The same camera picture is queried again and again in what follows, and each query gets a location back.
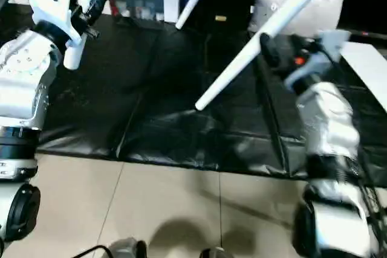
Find grey cushion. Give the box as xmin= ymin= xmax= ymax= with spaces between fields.
xmin=250 ymin=0 xmax=346 ymax=36

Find white sheet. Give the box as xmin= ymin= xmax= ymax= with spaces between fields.
xmin=340 ymin=40 xmax=387 ymax=114

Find black work mat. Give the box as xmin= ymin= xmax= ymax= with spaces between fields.
xmin=0 ymin=3 xmax=387 ymax=181

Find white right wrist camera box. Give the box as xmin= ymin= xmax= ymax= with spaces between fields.
xmin=283 ymin=28 xmax=353 ymax=92

